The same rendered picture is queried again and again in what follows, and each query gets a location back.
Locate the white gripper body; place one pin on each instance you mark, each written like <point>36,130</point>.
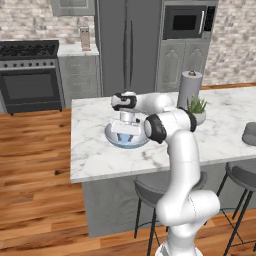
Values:
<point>126,127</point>

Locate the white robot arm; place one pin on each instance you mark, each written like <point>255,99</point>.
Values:
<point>181,156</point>

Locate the pale blue ice bowl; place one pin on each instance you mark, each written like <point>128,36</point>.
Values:
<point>115,137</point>

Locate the grey base cupboard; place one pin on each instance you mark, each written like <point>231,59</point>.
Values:
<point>79,78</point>

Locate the grey bar stool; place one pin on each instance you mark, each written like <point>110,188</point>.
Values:
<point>150,191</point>
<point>243,176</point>

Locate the green plant in white pot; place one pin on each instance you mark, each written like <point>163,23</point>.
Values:
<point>196,110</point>

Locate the grey paper towel roll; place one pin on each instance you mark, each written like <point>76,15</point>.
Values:
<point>189,89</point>

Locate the grey fridge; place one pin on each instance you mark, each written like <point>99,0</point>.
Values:
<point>128,46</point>

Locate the grey kitchen island base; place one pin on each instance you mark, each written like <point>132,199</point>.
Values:
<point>110,206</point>

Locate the grey tall cupboard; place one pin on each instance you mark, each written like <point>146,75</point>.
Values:
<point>181,65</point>

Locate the wooden knife block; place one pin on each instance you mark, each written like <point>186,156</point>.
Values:
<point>85,37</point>

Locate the black and silver oven range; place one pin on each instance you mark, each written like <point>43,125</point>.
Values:
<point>29,76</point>

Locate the black microwave oven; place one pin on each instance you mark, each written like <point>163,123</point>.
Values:
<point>188,20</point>

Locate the dark grey round object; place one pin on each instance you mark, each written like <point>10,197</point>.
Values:
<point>250,134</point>

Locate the grey wall cupboard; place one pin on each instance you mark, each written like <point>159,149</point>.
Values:
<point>72,7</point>

